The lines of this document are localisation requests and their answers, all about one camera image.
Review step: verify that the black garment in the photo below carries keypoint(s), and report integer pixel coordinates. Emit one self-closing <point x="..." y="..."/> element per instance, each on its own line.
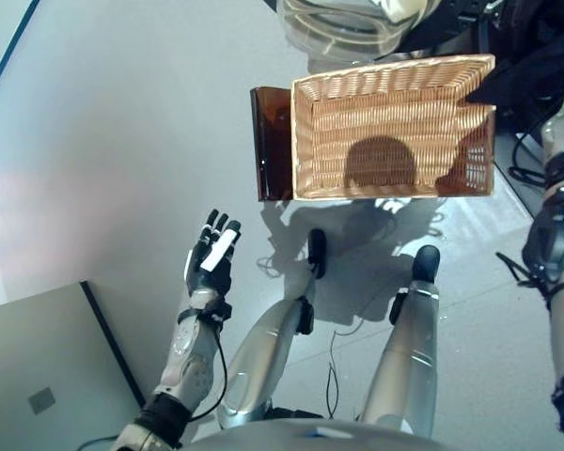
<point x="521" y="70"/>

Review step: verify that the grey front-load washing machine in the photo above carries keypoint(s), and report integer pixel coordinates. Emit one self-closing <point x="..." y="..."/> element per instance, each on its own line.
<point x="503" y="127"/>

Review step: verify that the silver robot torso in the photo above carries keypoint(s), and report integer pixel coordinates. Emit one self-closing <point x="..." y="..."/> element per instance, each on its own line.
<point x="310" y="437"/>

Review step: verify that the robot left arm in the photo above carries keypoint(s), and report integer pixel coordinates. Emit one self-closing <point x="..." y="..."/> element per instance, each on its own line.
<point x="188" y="366"/>

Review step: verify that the robot left leg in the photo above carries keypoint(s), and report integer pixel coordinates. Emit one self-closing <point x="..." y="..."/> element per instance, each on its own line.
<point x="258" y="357"/>

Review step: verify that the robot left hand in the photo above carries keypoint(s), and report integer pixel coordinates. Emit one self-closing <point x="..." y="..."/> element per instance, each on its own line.
<point x="211" y="277"/>

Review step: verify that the robot right leg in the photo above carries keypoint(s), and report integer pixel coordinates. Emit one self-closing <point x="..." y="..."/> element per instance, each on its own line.
<point x="409" y="366"/>

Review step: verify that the robot leg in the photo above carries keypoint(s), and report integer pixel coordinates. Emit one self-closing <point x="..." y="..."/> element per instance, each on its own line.
<point x="258" y="357"/>
<point x="409" y="366"/>

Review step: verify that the grey square outlet plate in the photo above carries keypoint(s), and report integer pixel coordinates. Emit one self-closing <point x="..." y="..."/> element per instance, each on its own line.
<point x="41" y="400"/>

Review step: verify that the rectangular wicker laundry basket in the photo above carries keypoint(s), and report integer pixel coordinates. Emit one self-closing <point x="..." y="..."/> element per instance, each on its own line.
<point x="380" y="122"/>

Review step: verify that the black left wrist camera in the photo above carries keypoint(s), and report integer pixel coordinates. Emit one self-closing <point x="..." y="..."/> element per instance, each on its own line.
<point x="221" y="312"/>

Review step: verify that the round glass washer door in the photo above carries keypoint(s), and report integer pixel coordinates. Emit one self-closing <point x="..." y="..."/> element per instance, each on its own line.
<point x="333" y="28"/>

